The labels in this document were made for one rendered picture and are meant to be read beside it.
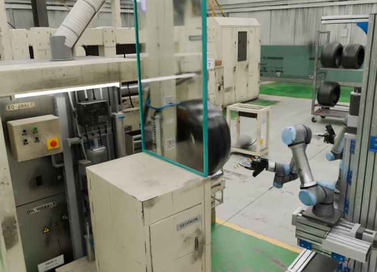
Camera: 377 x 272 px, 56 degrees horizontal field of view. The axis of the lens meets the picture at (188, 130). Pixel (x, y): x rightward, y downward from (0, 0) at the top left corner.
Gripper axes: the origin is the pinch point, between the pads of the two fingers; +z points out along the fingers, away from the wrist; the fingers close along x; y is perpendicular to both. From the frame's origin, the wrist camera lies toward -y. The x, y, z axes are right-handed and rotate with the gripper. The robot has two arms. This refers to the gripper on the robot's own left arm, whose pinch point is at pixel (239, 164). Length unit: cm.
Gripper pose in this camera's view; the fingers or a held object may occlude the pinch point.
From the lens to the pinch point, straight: 264.9
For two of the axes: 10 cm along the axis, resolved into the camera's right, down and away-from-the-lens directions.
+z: -9.8, -1.4, 1.3
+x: -1.9, 5.3, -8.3
